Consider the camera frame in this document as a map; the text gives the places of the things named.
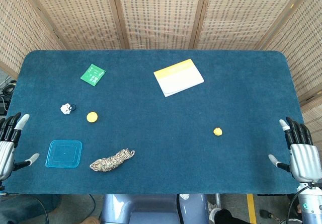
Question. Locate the blue table cloth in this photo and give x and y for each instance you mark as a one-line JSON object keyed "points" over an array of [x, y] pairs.
{"points": [[161, 133]]}

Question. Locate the yellow round bottle cap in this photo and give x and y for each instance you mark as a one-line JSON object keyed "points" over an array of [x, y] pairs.
{"points": [[92, 117]]}

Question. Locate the blue-grey robot torso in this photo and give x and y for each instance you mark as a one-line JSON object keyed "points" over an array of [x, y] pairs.
{"points": [[151, 209]]}

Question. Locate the blue clear plastic lid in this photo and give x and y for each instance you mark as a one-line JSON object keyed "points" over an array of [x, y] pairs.
{"points": [[65, 154]]}

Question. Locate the small yellow ball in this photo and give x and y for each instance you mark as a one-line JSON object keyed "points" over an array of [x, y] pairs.
{"points": [[217, 131]]}

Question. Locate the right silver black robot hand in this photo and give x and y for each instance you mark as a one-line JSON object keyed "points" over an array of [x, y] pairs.
{"points": [[305, 161]]}

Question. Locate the white paper ball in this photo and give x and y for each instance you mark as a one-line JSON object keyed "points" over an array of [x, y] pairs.
{"points": [[66, 108]]}

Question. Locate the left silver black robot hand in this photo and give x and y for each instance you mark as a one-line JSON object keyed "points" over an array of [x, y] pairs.
{"points": [[7, 156]]}

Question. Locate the black power adapter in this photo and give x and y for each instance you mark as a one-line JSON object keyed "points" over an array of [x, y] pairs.
{"points": [[3, 105]]}

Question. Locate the yellow floor tape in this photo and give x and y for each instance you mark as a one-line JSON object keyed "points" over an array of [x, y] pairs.
{"points": [[251, 209]]}

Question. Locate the white sneaker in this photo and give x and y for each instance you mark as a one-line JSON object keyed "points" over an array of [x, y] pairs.
{"points": [[213, 209]]}

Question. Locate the metal table leg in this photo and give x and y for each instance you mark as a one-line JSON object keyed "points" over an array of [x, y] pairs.
{"points": [[218, 198]]}

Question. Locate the green printed sachet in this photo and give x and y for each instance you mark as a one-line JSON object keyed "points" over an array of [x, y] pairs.
{"points": [[92, 74]]}

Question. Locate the yellow and white booklet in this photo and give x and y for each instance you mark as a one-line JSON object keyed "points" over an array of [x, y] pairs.
{"points": [[178, 77]]}

